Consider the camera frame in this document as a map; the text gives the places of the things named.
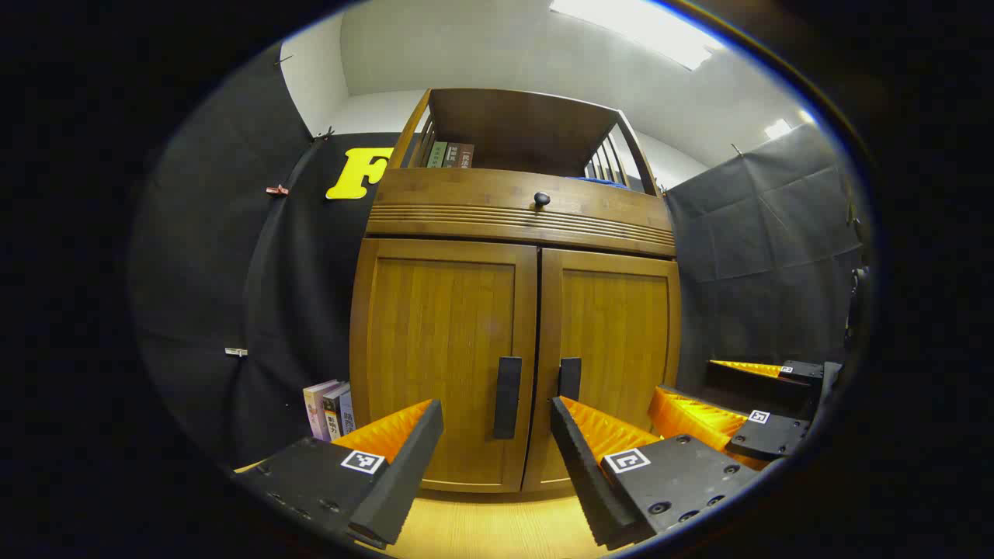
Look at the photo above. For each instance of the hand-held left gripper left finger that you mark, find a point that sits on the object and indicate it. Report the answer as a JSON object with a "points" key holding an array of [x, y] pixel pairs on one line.
{"points": [[411, 458]]}

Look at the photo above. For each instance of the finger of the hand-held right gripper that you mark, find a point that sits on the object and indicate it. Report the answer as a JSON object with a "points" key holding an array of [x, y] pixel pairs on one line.
{"points": [[761, 388], [769, 439]]}

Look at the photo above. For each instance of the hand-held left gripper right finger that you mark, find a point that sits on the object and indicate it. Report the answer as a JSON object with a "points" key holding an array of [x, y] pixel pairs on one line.
{"points": [[578, 458]]}

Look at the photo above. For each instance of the wooden shoe cabinet door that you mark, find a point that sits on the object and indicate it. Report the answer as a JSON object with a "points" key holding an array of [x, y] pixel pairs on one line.
{"points": [[435, 334], [621, 334]]}

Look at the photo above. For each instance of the wooden double-door shoe cabinet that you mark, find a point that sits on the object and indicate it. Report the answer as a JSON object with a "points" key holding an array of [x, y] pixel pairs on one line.
{"points": [[497, 140]]}

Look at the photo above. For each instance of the grey-blue book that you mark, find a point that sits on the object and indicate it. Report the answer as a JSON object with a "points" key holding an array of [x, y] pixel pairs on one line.
{"points": [[348, 419]]}

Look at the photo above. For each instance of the dark book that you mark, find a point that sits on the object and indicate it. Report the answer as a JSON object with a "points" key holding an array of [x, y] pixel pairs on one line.
{"points": [[334, 415]]}

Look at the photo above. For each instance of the small ceiling light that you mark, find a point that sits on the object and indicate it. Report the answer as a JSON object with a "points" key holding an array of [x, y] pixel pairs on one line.
{"points": [[778, 129]]}

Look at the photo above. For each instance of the wooden drawer with black knob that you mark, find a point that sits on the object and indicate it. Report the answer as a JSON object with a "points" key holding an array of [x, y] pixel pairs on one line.
{"points": [[466, 202]]}

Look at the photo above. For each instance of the blue cloth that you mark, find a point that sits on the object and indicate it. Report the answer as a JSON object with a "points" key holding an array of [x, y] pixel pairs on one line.
{"points": [[594, 181]]}

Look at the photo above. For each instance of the black backdrop cloth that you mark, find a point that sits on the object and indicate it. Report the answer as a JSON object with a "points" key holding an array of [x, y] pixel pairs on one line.
{"points": [[233, 256]]}

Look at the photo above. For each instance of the green book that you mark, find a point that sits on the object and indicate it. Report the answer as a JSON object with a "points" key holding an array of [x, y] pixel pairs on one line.
{"points": [[436, 155]]}

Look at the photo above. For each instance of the ceiling light panel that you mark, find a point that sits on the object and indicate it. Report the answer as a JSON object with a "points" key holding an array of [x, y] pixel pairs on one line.
{"points": [[644, 27]]}

